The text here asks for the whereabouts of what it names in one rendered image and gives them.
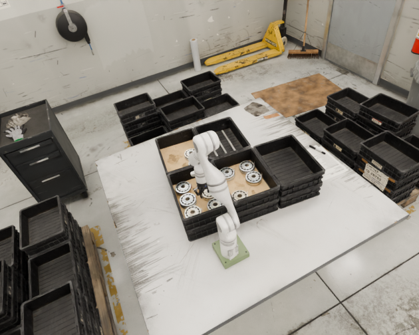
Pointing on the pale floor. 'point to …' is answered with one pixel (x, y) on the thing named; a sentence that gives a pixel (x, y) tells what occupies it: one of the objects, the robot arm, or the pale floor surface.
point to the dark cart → (41, 154)
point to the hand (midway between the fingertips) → (205, 194)
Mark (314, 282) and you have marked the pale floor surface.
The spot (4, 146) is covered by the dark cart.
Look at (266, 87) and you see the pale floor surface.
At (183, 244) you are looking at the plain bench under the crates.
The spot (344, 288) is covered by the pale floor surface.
